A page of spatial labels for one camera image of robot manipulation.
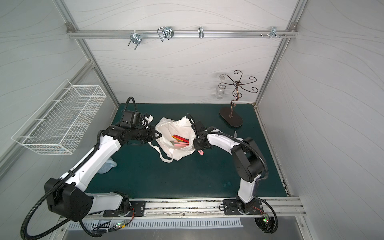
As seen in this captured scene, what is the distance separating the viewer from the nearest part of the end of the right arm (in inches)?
26.5

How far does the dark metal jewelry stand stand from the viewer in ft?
2.89

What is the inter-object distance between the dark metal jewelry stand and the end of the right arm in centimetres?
27
